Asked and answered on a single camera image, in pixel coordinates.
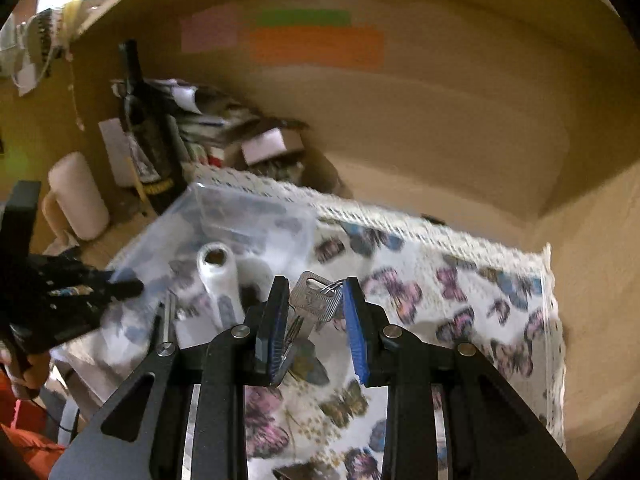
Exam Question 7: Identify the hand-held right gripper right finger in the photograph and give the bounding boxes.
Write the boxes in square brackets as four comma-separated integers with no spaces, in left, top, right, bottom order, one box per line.
[341,276,581,480]

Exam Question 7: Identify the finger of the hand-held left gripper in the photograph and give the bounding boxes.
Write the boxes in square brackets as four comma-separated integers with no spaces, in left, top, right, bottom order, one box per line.
[42,255,145,303]
[30,295,108,348]

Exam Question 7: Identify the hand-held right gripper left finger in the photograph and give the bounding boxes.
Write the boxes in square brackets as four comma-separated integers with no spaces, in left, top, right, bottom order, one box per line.
[47,276,291,480]

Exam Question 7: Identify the silver key bunch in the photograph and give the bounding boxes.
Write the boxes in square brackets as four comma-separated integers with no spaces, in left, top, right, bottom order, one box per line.
[280,271,346,366]

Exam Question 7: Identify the white handheld tool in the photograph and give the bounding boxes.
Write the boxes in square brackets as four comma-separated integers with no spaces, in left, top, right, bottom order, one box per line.
[196,241,246,333]

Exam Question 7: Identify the clear plastic container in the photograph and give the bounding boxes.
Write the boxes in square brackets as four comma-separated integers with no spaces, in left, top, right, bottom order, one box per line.
[107,182,318,351]

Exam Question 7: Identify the person's left hand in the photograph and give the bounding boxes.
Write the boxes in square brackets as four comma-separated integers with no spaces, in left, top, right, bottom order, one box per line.
[0,347,51,401]

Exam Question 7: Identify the beige mug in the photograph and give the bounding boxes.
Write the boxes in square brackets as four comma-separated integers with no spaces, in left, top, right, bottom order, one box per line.
[42,151,111,242]

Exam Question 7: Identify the butterfly print tablecloth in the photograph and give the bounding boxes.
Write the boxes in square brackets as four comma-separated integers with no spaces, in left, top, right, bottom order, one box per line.
[50,162,568,480]

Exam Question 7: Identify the white paper note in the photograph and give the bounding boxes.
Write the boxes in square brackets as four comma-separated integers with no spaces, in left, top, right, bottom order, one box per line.
[98,119,136,188]

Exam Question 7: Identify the red cloth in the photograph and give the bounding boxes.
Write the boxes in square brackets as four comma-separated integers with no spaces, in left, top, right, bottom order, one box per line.
[0,370,66,480]

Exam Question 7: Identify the dark wine bottle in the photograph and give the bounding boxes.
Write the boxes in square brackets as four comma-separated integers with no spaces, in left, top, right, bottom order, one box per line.
[118,40,188,213]

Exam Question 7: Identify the white hanging tag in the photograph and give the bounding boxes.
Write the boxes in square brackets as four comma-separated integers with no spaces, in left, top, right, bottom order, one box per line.
[12,62,38,96]

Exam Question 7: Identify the cardboard box with white label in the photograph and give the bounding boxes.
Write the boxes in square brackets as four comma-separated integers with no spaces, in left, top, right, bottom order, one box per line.
[240,127,306,168]

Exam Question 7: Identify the stack of books and magazines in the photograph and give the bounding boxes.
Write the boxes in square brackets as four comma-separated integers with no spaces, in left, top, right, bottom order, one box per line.
[111,77,308,181]

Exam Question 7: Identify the yellow tassel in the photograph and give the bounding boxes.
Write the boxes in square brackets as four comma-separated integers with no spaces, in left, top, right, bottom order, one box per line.
[62,0,83,36]

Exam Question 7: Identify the pink sticky note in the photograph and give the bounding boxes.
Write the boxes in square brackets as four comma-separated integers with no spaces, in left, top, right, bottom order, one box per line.
[180,4,238,53]

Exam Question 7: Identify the orange sticky note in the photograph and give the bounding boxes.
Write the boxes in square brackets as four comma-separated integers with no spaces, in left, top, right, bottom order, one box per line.
[250,27,386,72]

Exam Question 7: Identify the green sticky note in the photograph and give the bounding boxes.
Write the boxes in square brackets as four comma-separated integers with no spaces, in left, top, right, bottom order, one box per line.
[256,9,352,28]

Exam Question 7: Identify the beaded necklace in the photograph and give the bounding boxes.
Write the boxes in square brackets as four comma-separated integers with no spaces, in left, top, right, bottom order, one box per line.
[32,7,66,61]

